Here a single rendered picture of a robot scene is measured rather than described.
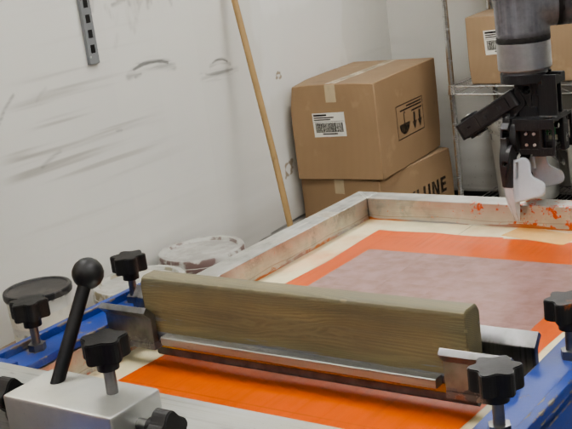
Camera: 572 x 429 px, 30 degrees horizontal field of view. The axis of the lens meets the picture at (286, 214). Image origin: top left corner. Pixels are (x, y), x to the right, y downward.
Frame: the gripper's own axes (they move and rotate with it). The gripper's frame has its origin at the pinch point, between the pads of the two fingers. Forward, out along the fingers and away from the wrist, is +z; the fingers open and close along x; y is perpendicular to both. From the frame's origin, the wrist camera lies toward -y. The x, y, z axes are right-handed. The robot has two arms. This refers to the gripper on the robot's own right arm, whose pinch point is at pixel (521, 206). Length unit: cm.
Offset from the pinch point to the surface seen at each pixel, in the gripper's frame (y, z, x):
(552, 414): 30, -2, -64
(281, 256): -25.4, 1.1, -26.1
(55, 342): -27, -2, -67
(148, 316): -18, -4, -61
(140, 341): -20, 0, -61
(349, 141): -170, 42, 216
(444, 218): -11.8, 1.8, -1.9
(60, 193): -200, 30, 88
